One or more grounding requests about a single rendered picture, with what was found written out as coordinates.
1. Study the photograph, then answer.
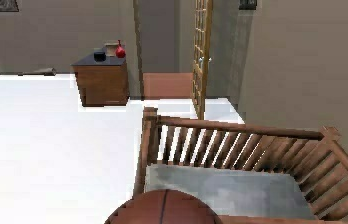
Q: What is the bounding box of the wooden lattice room door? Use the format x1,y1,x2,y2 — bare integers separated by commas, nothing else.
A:
191,0,214,121

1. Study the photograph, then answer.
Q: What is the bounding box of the brown wooden slatted crib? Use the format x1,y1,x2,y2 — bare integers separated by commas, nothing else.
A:
132,106,348,224

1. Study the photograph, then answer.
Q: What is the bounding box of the brown wooden chest of drawers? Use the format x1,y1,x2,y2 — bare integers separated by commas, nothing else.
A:
70,47,130,108

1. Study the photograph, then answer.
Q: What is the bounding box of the red vase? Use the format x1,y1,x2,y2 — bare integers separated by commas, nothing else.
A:
115,39,127,59

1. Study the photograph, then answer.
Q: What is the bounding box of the beige pot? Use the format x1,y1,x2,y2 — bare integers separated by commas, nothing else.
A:
103,40,120,58

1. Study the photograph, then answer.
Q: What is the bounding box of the black bowl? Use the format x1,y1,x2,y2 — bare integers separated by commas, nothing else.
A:
93,50,107,63

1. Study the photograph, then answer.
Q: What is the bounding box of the orange basketball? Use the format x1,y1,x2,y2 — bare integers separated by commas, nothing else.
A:
104,189,224,224

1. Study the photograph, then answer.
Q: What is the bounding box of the small dark framed picture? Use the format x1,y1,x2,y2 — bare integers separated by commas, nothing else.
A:
238,0,258,11

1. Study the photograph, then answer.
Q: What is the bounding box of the silver door handle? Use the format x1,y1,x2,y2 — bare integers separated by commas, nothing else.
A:
197,56,212,68

